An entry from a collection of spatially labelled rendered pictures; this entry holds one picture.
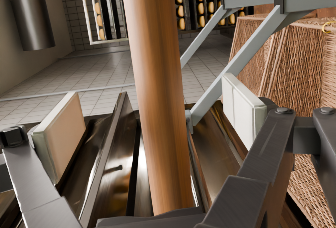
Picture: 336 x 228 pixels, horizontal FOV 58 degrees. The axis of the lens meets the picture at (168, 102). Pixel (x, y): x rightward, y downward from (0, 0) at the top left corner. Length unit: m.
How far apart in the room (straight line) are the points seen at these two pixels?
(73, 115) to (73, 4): 5.15
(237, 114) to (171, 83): 0.04
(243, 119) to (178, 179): 0.06
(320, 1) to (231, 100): 0.47
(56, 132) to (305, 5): 0.54
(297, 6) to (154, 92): 0.48
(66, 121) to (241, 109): 0.10
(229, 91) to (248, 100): 0.04
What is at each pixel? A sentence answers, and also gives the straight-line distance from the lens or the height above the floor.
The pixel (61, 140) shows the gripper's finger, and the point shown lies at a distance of 0.18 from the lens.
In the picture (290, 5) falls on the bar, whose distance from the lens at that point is 0.62.
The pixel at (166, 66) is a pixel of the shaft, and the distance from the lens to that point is 0.18.
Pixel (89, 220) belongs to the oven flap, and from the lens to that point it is 0.77.
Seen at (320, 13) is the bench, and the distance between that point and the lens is 1.29.
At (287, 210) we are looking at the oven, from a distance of 0.98.
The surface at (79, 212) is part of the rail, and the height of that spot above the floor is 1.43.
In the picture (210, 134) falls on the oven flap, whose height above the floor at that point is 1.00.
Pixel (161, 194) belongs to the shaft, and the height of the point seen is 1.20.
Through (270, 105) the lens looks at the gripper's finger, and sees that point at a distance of 0.18.
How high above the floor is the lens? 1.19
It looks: 1 degrees down
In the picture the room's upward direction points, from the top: 97 degrees counter-clockwise
